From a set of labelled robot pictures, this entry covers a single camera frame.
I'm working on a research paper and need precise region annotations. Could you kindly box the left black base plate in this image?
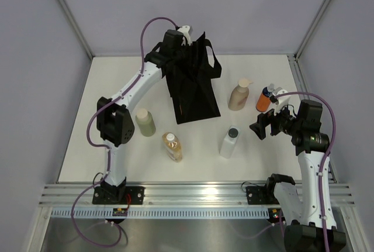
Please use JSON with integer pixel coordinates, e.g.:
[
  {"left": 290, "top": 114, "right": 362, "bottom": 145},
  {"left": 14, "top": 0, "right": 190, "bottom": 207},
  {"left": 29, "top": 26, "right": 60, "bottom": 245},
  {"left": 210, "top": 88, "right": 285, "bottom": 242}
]
[{"left": 92, "top": 186, "right": 145, "bottom": 205}]

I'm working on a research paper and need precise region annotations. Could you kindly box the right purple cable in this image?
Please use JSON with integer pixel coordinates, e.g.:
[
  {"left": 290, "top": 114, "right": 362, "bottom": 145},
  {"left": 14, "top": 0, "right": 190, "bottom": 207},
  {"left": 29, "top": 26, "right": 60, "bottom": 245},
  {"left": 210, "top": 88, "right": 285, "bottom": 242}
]
[{"left": 230, "top": 91, "right": 337, "bottom": 252}]

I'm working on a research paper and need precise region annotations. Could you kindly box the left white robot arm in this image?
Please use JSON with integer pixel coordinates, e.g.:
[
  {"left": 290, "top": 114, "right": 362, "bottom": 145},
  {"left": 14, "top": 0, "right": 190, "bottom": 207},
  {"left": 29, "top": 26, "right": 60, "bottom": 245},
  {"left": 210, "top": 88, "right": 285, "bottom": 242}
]
[{"left": 92, "top": 25, "right": 192, "bottom": 205}]

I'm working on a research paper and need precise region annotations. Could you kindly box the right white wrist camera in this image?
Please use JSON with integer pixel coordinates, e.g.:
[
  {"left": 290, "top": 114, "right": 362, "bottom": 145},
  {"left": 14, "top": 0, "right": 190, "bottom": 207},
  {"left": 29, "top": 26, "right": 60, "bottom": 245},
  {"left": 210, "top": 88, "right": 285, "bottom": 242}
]
[{"left": 269, "top": 87, "right": 290, "bottom": 115}]

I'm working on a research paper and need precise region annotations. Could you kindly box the right aluminium frame post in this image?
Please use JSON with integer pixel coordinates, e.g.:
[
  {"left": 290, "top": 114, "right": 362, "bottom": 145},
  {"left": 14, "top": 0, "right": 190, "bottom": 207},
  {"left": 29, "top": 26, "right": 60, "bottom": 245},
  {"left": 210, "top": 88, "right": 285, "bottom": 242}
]
[{"left": 294, "top": 0, "right": 350, "bottom": 60}]

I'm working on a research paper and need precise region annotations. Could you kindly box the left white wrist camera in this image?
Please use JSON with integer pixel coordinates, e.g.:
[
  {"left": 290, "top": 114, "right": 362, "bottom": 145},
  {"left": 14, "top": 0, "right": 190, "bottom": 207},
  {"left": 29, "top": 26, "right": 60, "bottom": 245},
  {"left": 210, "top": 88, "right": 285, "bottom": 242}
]
[{"left": 177, "top": 25, "right": 192, "bottom": 46}]

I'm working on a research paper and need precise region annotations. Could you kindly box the purple cable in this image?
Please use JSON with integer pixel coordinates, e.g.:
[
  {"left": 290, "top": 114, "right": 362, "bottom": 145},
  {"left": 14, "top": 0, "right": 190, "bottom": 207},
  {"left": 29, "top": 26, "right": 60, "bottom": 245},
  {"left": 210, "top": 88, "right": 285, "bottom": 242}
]
[
  {"left": 71, "top": 17, "right": 182, "bottom": 249},
  {"left": 230, "top": 91, "right": 337, "bottom": 252}
]

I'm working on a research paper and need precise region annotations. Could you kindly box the left aluminium frame post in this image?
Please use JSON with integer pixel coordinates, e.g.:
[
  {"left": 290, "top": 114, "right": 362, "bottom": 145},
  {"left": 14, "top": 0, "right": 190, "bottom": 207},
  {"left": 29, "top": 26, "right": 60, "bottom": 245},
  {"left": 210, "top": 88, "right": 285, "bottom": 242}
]
[{"left": 40, "top": 0, "right": 95, "bottom": 60}]

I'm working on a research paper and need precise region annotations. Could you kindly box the white bottle grey cap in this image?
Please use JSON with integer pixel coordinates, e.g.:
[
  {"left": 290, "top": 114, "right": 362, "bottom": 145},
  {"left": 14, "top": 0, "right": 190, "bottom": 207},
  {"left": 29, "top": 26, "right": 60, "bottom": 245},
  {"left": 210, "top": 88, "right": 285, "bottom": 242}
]
[{"left": 219, "top": 125, "right": 241, "bottom": 158}]

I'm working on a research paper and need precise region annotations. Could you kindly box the aluminium mounting rail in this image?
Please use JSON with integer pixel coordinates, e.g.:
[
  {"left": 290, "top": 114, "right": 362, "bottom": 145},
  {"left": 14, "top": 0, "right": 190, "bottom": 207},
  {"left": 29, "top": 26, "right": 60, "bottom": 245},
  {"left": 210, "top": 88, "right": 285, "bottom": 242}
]
[{"left": 38, "top": 183, "right": 356, "bottom": 206}]

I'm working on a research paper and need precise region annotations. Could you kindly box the beige pump bottle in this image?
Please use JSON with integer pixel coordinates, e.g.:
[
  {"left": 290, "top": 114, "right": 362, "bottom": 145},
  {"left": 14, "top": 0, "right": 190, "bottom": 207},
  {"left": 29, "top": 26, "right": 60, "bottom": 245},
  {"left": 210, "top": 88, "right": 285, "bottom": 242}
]
[{"left": 228, "top": 78, "right": 253, "bottom": 111}]

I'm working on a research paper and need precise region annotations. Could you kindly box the amber clear bottle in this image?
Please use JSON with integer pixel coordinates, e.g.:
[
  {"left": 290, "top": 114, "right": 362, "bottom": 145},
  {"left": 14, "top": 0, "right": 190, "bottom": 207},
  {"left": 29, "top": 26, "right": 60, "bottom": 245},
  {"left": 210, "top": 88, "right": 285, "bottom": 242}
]
[{"left": 162, "top": 132, "right": 183, "bottom": 163}]

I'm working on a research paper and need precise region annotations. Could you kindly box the black canvas bag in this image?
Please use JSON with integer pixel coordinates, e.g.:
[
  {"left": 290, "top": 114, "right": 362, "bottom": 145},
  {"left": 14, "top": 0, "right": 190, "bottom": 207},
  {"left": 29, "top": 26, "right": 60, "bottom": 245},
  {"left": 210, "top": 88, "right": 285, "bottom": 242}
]
[{"left": 165, "top": 34, "right": 222, "bottom": 125}]

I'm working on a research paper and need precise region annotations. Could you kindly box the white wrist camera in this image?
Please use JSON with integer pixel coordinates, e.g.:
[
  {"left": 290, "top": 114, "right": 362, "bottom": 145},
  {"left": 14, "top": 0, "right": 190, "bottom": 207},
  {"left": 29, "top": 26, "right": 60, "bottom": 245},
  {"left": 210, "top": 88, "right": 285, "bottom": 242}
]
[
  {"left": 177, "top": 25, "right": 192, "bottom": 46},
  {"left": 269, "top": 87, "right": 290, "bottom": 115}
]

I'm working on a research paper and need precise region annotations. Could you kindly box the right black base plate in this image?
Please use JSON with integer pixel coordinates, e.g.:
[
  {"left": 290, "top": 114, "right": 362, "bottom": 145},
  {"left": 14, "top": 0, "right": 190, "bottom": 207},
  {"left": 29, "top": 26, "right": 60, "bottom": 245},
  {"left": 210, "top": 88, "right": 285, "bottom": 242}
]
[{"left": 245, "top": 185, "right": 279, "bottom": 205}]

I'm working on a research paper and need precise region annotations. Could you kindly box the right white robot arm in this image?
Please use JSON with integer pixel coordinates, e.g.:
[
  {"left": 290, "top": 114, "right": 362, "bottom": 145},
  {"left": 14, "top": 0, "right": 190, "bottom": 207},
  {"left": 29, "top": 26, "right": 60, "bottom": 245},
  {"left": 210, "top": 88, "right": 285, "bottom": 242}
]
[{"left": 250, "top": 100, "right": 347, "bottom": 251}]

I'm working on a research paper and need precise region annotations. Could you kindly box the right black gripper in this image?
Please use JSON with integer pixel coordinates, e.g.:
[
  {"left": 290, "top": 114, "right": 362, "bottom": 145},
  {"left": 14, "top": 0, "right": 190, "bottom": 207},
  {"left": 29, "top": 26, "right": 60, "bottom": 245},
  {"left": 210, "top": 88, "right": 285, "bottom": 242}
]
[{"left": 250, "top": 101, "right": 302, "bottom": 140}]

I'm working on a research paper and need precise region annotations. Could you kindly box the white slotted cable duct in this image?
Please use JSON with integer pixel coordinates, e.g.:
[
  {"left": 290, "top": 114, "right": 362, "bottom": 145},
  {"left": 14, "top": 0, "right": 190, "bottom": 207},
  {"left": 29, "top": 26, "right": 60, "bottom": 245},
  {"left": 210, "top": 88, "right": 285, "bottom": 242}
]
[{"left": 51, "top": 206, "right": 269, "bottom": 219}]

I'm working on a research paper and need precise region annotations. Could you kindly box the orange spray bottle blue top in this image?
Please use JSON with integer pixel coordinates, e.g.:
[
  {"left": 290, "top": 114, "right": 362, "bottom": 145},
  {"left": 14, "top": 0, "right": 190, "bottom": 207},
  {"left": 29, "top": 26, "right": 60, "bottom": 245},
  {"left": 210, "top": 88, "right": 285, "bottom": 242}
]
[{"left": 256, "top": 83, "right": 274, "bottom": 113}]

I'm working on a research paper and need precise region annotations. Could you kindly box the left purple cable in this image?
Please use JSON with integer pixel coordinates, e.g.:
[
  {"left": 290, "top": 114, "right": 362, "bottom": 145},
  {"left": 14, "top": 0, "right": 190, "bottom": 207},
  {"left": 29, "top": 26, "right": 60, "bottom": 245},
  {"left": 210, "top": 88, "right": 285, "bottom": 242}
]
[{"left": 71, "top": 17, "right": 182, "bottom": 249}]

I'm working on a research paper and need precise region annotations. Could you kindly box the green bottle white cap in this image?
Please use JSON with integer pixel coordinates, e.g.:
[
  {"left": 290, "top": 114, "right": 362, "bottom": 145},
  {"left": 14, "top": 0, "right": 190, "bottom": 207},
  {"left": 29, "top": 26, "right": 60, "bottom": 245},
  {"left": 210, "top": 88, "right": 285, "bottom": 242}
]
[{"left": 136, "top": 108, "right": 156, "bottom": 137}]

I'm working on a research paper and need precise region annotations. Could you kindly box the aluminium frame post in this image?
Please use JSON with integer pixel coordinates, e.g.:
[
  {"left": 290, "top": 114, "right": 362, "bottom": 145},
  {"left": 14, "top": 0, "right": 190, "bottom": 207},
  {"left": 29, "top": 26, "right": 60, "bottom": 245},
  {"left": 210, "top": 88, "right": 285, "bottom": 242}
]
[
  {"left": 294, "top": 0, "right": 350, "bottom": 60},
  {"left": 40, "top": 0, "right": 95, "bottom": 60}
]

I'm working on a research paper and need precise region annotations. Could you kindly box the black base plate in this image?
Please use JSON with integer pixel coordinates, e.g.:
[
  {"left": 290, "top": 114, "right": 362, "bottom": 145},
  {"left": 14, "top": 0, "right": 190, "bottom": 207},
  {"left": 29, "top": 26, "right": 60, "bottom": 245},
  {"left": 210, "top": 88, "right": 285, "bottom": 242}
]
[
  {"left": 92, "top": 186, "right": 145, "bottom": 205},
  {"left": 245, "top": 185, "right": 279, "bottom": 205}
]

